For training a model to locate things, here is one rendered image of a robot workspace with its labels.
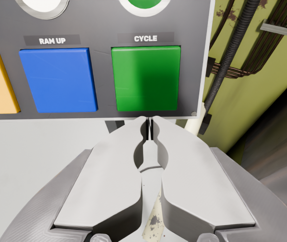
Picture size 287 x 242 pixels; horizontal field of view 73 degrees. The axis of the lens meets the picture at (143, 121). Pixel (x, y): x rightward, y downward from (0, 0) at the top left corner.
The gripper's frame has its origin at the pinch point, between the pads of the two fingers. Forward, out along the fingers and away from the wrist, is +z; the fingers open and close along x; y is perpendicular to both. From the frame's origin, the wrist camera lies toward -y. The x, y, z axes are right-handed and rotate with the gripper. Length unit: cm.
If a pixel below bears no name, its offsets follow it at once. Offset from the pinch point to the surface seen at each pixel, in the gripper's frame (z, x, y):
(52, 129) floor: 103, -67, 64
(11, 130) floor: 103, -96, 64
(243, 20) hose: 32.5, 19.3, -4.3
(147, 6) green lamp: 10.7, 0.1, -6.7
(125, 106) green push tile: 10.3, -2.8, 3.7
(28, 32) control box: 11.0, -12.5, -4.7
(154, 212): 20.3, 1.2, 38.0
